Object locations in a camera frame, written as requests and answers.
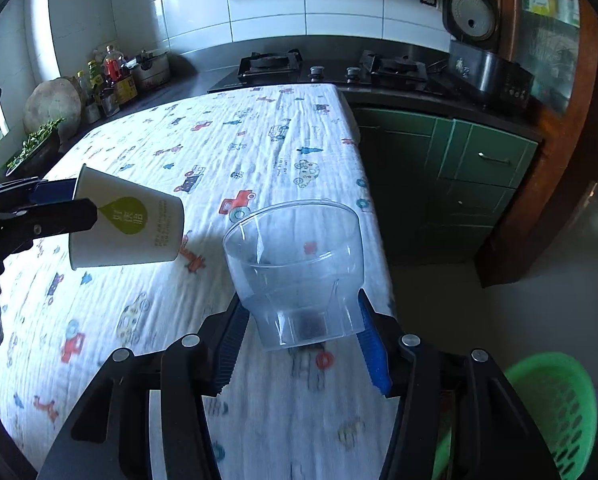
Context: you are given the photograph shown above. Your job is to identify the green perforated plastic basket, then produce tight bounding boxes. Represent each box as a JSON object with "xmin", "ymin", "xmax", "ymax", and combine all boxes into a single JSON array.
[{"xmin": 431, "ymin": 352, "xmax": 598, "ymax": 480}]

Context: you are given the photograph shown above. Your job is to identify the red liquid bottle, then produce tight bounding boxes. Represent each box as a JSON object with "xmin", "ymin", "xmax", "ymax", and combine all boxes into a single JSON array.
[{"xmin": 103, "ymin": 45, "xmax": 130, "ymax": 84}]

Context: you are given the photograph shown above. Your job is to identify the round tan gourd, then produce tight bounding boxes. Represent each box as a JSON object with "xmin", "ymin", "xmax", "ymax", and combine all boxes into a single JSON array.
[{"xmin": 23, "ymin": 77, "xmax": 84, "ymax": 139}]

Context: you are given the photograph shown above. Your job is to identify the black gas stove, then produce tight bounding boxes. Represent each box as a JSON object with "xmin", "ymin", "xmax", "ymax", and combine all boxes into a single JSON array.
[{"xmin": 208, "ymin": 49, "xmax": 450, "ymax": 97}]

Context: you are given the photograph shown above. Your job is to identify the black rice cooker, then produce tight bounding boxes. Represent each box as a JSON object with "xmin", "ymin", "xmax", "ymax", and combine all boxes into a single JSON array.
[{"xmin": 441, "ymin": 0, "xmax": 536, "ymax": 112}]

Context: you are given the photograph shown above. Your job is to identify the metal container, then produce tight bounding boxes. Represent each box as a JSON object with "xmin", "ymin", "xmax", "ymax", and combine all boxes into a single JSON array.
[{"xmin": 129, "ymin": 50, "xmax": 171, "ymax": 92}]

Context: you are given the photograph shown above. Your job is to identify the table with patterned cloth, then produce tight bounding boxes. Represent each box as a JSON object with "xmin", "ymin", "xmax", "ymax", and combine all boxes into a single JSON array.
[{"xmin": 0, "ymin": 82, "xmax": 398, "ymax": 480}]

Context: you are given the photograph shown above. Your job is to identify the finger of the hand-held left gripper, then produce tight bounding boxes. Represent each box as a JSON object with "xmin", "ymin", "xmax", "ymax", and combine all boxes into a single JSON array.
[
  {"xmin": 0, "ymin": 198, "xmax": 99, "ymax": 242},
  {"xmin": 0, "ymin": 177, "xmax": 80, "ymax": 212}
]

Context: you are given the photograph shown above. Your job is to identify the white paper cup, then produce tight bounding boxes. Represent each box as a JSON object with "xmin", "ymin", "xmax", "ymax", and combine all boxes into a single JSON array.
[{"xmin": 68, "ymin": 163, "xmax": 186, "ymax": 270}]

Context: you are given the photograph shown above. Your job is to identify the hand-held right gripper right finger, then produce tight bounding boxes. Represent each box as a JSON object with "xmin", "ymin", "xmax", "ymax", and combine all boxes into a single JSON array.
[{"xmin": 357, "ymin": 289, "xmax": 563, "ymax": 480}]

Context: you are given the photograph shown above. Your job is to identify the yellow label bottle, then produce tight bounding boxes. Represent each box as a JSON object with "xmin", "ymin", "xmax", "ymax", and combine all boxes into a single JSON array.
[{"xmin": 114, "ymin": 77, "xmax": 139, "ymax": 106}]

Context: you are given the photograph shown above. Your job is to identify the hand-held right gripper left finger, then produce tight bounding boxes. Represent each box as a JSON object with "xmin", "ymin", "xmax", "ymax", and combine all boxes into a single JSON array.
[{"xmin": 36, "ymin": 292, "xmax": 253, "ymax": 480}]

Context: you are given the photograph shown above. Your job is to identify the clear plastic cup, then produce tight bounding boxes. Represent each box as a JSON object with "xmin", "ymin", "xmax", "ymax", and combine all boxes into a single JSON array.
[{"xmin": 222, "ymin": 199, "xmax": 366, "ymax": 351}]

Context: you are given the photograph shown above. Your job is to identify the bowl of green vegetables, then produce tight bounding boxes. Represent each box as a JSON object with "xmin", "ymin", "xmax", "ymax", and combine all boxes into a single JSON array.
[{"xmin": 5, "ymin": 118, "xmax": 65, "ymax": 177}]

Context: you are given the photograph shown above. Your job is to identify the green kitchen cabinets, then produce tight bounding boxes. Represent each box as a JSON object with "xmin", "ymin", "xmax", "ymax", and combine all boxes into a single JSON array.
[{"xmin": 351, "ymin": 102, "xmax": 540, "ymax": 267}]

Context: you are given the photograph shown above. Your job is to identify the wooden glass door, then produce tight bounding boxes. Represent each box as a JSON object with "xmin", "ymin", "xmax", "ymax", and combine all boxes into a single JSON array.
[{"xmin": 474, "ymin": 0, "xmax": 598, "ymax": 289}]

